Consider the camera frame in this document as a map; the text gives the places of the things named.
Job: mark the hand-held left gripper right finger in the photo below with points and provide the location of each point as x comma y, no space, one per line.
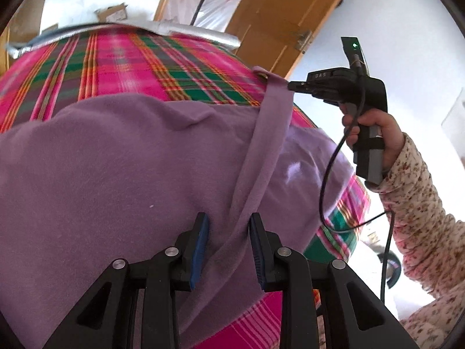
258,258

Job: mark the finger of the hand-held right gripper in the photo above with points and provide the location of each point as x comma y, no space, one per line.
298,86

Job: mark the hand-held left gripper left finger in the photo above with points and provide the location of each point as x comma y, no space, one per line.
199,258

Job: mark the purple fleece garment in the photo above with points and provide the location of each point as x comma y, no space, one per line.
127,174

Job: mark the person's right forearm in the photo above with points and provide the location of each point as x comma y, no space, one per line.
421,218

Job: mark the person's right hand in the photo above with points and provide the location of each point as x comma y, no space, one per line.
390,131

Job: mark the wooden door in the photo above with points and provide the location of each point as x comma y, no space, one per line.
283,14

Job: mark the pink plaid bed sheet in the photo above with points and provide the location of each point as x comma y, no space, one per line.
120,65

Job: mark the person's floral clothing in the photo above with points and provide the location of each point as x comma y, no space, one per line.
436,323

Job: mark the cardboard box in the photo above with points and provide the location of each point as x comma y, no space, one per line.
110,12

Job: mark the wooden wardrobe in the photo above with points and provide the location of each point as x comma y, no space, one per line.
3,51

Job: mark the wooden door frame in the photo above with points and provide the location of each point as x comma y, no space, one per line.
163,3

